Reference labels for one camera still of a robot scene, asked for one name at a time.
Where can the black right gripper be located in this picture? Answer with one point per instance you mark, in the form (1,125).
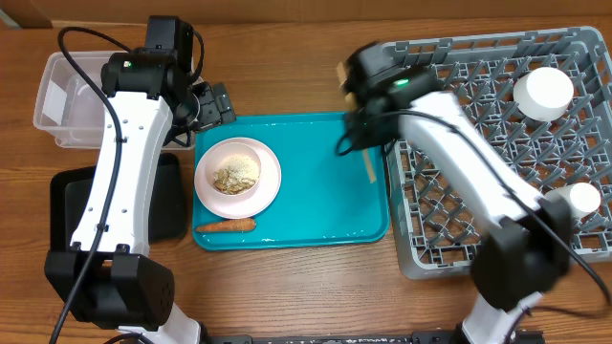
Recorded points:
(360,140)

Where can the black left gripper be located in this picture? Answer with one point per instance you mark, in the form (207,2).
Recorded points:
(217,106)

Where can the pink bowl with food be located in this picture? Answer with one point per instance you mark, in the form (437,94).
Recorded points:
(233,167)

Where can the white round bowl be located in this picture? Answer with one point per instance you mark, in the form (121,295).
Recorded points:
(543,94)

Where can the white cup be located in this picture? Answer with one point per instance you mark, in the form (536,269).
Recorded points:
(583,198)

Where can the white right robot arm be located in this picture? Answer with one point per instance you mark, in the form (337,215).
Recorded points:
(526,249)

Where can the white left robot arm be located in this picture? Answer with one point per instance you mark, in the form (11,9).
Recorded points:
(106,276)

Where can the grey dishwasher rack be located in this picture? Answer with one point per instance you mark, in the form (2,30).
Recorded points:
(435,235)

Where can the food scraps in bowl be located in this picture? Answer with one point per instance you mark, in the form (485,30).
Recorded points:
(232,181)

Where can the pink plate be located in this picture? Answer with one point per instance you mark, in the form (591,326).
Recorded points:
(252,201)

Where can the teal plastic tray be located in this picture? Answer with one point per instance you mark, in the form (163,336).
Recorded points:
(323,199)

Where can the orange carrot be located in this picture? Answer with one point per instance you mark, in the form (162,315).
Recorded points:
(235,225)

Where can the clear plastic bin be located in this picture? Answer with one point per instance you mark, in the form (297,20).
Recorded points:
(68,109)

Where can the black tray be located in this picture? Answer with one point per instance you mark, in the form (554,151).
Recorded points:
(69,192)

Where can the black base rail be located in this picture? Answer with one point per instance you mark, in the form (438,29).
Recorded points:
(421,337)

